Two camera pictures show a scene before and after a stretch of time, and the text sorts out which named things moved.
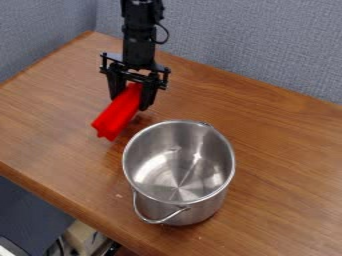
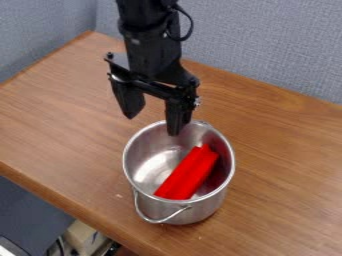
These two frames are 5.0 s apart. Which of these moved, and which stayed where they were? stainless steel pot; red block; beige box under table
Moved: red block
Stayed: stainless steel pot; beige box under table
